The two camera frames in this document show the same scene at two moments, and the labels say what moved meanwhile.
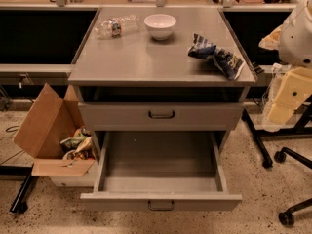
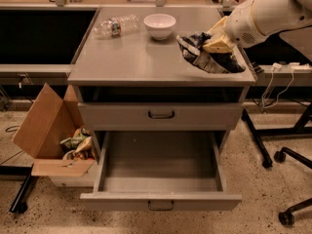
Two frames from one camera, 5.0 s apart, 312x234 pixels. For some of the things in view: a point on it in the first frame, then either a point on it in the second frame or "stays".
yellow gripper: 297,39 → 240,24
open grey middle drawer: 159,171 stays
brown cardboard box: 48,123 stays
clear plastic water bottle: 116,26 stays
